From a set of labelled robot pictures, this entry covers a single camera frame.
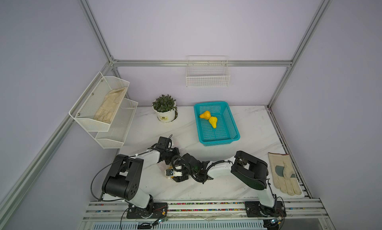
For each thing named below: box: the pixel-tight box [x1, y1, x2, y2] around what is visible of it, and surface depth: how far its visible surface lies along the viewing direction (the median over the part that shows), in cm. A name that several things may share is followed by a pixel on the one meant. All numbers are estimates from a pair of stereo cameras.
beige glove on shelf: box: [93, 86, 128, 124], surface depth 81 cm
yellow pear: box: [208, 116, 218, 129], surface depth 109 cm
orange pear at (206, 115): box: [199, 110, 211, 120], surface depth 110 cm
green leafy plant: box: [152, 94, 179, 118], surface depth 100 cm
